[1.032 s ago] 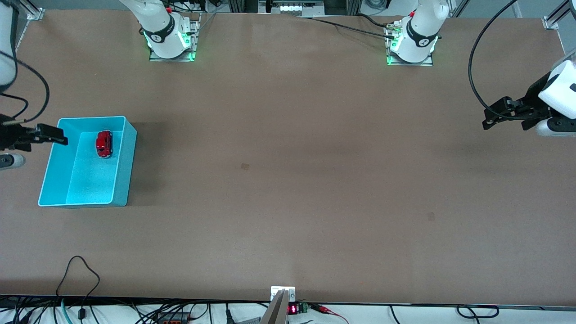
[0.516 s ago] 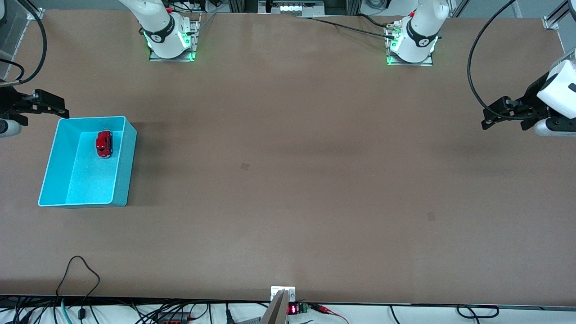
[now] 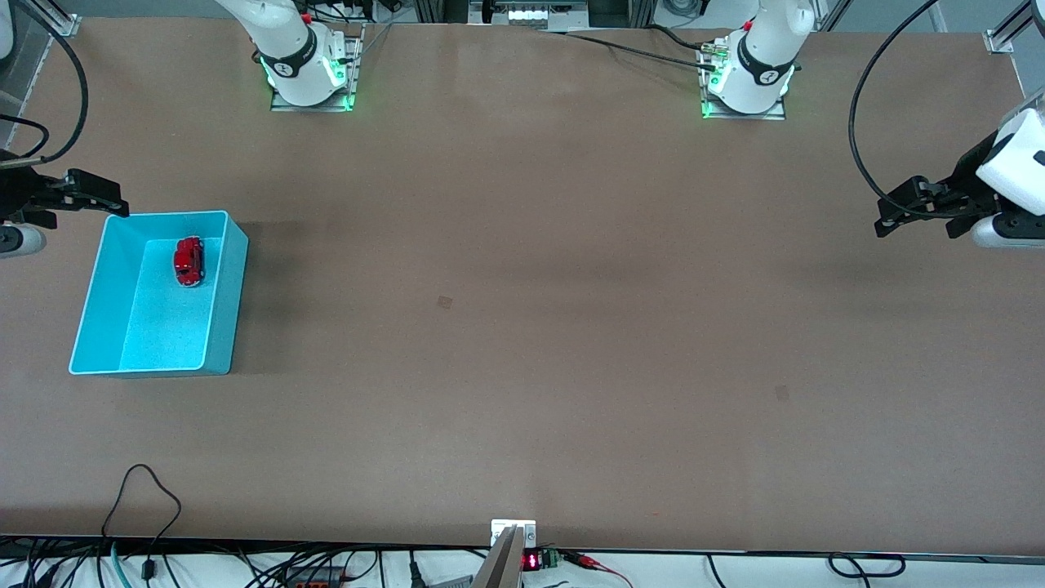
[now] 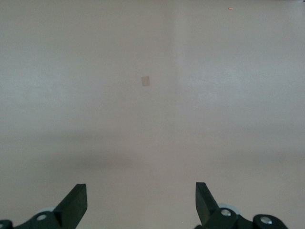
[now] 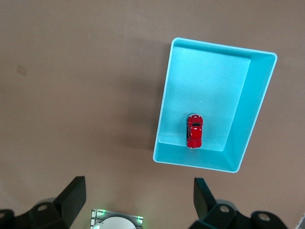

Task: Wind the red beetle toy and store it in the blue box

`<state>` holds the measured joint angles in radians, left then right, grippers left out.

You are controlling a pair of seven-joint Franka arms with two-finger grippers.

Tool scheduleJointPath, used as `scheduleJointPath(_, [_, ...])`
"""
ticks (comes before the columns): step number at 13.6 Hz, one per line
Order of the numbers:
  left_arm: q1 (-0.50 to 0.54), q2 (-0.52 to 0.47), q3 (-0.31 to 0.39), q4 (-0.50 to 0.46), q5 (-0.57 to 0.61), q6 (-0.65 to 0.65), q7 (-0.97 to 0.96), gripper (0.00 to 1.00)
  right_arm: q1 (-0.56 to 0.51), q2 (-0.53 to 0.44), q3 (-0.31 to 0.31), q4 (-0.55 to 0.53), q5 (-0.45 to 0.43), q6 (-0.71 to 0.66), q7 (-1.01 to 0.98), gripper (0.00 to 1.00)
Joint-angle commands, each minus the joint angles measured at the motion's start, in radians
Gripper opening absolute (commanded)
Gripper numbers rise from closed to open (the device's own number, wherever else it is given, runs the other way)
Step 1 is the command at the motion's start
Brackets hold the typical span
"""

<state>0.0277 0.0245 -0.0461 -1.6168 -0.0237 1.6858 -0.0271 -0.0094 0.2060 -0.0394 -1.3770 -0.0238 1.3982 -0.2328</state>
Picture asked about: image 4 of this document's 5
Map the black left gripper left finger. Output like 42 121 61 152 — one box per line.
0 183 88 229

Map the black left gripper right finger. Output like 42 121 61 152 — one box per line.
194 182 289 229

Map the brown tape patch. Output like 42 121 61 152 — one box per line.
140 75 151 88

